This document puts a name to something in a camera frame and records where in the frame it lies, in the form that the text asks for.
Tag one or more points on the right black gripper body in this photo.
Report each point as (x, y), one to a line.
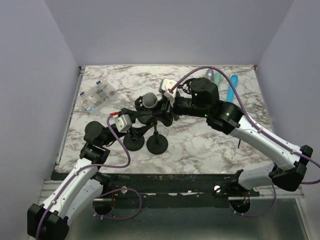
(182, 106)

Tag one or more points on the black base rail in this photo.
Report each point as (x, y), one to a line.
(164, 191)

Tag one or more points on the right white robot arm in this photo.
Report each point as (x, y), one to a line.
(289, 161)

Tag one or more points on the teal microphone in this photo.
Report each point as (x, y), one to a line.
(217, 78)

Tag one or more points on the black round-base shock mount stand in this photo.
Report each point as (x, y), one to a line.
(138, 103)

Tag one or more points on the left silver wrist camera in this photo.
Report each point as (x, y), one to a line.
(122, 122)

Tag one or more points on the clear plastic screw box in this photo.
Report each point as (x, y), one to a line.
(97, 96)

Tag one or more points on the blue microphone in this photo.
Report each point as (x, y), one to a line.
(230, 94)

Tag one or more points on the small white plastic piece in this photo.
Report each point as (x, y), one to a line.
(229, 156)

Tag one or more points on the black microphone silver grille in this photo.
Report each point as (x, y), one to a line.
(149, 100)

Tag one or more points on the grey microphone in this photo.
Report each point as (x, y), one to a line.
(209, 74)

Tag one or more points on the black round-base clip stand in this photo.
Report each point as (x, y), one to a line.
(133, 144)

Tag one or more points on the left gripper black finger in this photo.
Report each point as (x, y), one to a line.
(138, 132)
(133, 114)

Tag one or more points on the black tripod shock mount stand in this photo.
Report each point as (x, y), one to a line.
(185, 86)

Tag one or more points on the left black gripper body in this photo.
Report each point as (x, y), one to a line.
(111, 138)

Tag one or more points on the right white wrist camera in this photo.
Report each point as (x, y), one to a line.
(167, 90)

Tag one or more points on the black round-base mic stand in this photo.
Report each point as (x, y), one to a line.
(157, 143)

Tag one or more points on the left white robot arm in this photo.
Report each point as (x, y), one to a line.
(51, 220)

